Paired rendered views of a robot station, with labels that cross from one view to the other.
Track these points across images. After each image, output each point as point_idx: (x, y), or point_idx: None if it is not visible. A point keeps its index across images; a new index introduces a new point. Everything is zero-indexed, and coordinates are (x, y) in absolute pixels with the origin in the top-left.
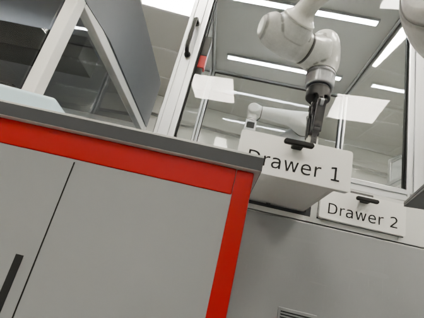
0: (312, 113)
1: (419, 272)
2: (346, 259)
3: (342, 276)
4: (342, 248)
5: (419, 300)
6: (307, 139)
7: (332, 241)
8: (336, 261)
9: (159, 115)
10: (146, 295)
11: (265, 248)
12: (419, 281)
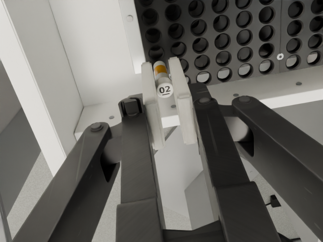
0: (120, 203)
1: (296, 223)
2: (301, 124)
3: (287, 107)
4: (311, 126)
5: (279, 196)
6: (147, 91)
7: (318, 113)
8: (298, 106)
9: None
10: None
11: None
12: (291, 214)
